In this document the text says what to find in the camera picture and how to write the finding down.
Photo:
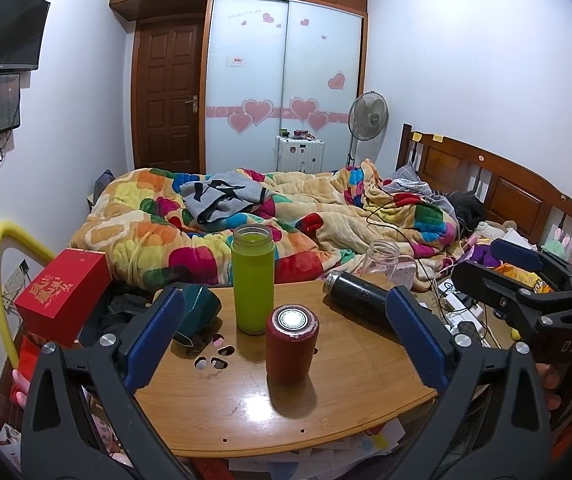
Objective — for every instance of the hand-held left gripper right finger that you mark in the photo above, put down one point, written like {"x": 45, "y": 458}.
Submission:
{"x": 416, "y": 340}

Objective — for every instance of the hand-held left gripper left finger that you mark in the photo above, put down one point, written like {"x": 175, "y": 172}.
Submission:
{"x": 155, "y": 340}

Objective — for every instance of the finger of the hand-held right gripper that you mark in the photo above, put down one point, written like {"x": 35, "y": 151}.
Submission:
{"x": 491, "y": 287}
{"x": 516, "y": 255}

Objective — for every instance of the red cup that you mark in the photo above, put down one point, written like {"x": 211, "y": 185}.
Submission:
{"x": 292, "y": 347}

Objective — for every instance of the person's right hand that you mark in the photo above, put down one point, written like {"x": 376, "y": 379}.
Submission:
{"x": 549, "y": 385}

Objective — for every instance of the orange snack bag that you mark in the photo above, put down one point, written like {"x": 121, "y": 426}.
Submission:
{"x": 523, "y": 277}

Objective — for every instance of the white power strip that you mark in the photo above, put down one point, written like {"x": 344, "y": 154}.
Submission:
{"x": 458, "y": 305}

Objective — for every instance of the green plush toy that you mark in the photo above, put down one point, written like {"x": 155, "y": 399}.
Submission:
{"x": 558, "y": 247}

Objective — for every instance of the dark green mug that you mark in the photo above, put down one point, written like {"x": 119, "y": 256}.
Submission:
{"x": 200, "y": 310}

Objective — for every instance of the dark cloth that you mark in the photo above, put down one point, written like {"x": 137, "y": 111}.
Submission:
{"x": 466, "y": 210}

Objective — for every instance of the black thermos bottle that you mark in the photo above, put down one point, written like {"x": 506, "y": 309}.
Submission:
{"x": 361, "y": 296}

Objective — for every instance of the wooden bed headboard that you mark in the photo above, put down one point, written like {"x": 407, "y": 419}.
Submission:
{"x": 491, "y": 180}

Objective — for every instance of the clear glass jar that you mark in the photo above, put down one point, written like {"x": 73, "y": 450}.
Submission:
{"x": 382, "y": 259}

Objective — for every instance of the red gift box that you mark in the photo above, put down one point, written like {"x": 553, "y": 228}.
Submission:
{"x": 60, "y": 295}

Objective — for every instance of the green bottle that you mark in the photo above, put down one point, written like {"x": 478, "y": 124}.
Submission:
{"x": 253, "y": 285}

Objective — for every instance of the striped grey pillow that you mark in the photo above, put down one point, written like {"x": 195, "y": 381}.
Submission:
{"x": 408, "y": 180}

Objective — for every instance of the grey and black garment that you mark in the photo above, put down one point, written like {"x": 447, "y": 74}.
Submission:
{"x": 223, "y": 197}

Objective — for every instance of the colourful patchwork blanket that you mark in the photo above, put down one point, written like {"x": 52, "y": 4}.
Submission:
{"x": 266, "y": 220}

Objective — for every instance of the yellow foam tube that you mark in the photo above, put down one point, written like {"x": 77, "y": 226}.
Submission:
{"x": 3, "y": 270}

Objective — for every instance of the standing electric fan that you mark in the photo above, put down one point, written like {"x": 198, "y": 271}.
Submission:
{"x": 367, "y": 117}

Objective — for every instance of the white suitcase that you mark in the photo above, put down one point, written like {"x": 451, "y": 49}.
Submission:
{"x": 300, "y": 152}

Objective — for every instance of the brown wooden door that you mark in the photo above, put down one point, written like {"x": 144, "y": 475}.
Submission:
{"x": 168, "y": 95}

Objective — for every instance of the wardrobe with heart stickers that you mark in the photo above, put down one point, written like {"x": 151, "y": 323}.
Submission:
{"x": 286, "y": 75}

